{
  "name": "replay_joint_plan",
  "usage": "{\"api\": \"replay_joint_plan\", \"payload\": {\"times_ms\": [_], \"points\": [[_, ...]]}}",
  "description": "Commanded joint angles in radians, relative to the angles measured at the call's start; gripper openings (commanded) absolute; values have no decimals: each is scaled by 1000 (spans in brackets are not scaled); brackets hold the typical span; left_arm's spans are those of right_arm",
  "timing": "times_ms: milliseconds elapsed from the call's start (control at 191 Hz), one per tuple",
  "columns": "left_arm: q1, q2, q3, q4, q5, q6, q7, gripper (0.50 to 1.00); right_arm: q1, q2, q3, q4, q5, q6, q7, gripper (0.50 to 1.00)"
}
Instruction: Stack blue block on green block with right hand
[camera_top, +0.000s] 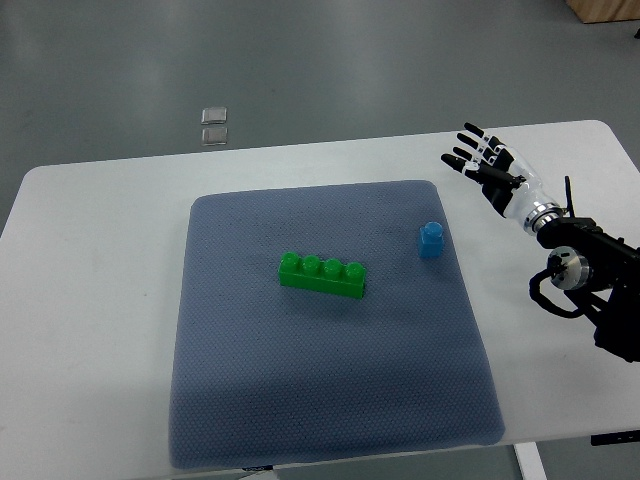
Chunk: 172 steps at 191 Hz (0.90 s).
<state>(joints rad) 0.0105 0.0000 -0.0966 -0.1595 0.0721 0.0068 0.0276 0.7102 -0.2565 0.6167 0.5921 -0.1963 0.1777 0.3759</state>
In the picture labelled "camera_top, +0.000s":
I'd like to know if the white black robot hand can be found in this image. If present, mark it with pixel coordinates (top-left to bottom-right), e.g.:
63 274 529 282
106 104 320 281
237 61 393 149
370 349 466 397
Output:
441 123 563 235

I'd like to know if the blue single-stud block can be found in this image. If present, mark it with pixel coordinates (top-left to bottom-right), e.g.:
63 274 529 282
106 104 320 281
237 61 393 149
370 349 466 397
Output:
418 221 444 259

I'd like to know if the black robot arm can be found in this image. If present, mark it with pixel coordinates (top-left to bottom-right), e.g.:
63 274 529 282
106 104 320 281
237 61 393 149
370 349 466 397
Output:
529 178 639 363

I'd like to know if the green four-stud block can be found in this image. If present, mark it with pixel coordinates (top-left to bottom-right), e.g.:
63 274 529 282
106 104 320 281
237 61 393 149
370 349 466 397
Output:
278 252 367 299

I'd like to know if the wooden box corner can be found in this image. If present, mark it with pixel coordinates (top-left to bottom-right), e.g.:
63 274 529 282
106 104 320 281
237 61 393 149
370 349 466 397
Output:
566 0 639 24

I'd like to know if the black table control panel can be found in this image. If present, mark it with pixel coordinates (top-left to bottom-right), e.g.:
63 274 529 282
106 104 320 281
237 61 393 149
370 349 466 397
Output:
590 430 640 447

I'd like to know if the white table leg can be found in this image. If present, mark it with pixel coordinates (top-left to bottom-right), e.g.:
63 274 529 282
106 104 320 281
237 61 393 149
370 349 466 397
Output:
513 442 547 480

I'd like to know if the upper metal floor plate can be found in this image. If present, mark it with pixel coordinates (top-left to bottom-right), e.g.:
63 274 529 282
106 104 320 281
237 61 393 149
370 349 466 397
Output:
201 106 228 125

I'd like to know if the blue-grey fabric mat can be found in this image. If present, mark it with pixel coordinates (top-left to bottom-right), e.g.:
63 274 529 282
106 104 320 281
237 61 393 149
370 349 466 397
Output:
169 180 505 469

